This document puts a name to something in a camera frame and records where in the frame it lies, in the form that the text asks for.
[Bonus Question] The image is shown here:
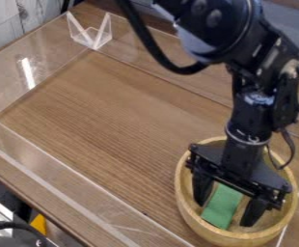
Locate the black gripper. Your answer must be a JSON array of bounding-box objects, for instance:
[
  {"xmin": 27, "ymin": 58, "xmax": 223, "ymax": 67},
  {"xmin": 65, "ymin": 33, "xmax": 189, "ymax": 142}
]
[{"xmin": 186, "ymin": 124, "xmax": 293, "ymax": 227}]

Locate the green rectangular block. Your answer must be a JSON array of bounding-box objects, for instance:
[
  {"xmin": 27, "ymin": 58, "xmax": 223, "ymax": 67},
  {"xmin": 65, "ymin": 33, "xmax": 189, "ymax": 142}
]
[{"xmin": 202, "ymin": 183, "xmax": 243, "ymax": 230}]

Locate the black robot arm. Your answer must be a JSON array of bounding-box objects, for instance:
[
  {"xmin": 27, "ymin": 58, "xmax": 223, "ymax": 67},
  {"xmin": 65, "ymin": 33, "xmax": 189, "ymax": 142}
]
[{"xmin": 154, "ymin": 0, "xmax": 299, "ymax": 227}]

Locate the brown wooden bowl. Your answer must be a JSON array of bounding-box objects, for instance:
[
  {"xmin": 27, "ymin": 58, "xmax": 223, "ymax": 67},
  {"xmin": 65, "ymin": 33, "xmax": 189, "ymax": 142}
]
[{"xmin": 174, "ymin": 137, "xmax": 298, "ymax": 247}]

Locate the yellow and black equipment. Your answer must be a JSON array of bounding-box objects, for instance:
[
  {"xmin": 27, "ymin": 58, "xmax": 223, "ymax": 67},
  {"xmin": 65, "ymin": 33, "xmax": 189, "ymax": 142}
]
[{"xmin": 12, "ymin": 209, "xmax": 61, "ymax": 247}]

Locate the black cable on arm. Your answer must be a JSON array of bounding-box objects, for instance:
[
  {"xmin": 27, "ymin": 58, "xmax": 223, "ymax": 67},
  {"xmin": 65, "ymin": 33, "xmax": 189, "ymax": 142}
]
[{"xmin": 115, "ymin": 0, "xmax": 214, "ymax": 75}]

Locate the black cable bottom left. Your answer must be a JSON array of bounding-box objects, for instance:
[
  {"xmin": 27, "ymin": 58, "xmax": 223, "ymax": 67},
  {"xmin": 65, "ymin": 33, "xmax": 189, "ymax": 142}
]
[{"xmin": 0, "ymin": 220, "xmax": 42, "ymax": 239}]

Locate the clear acrylic corner bracket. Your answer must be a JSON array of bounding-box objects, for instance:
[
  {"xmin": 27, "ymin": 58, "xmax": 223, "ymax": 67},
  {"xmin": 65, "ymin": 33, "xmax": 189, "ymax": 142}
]
[{"xmin": 66, "ymin": 13, "xmax": 113, "ymax": 50}]

